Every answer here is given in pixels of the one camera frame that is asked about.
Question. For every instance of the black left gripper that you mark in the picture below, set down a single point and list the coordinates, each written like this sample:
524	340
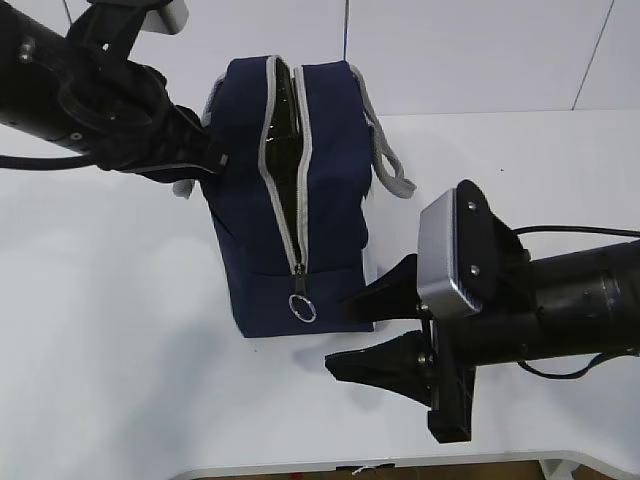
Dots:
175	146

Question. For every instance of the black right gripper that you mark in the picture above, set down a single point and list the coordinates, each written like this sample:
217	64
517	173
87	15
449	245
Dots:
420	364

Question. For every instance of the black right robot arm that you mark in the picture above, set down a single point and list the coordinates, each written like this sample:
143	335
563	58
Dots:
581	303

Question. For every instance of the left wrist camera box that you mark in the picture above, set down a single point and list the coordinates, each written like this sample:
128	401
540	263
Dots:
112	26

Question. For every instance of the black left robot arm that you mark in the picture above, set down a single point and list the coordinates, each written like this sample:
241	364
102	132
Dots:
82	92

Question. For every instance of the navy insulated lunch bag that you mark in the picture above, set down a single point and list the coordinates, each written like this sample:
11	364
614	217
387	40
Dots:
300	148

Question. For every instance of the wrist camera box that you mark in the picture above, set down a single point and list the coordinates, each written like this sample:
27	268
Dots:
468	260
112	26

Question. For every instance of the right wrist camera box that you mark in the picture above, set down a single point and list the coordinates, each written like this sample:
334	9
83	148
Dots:
468	260

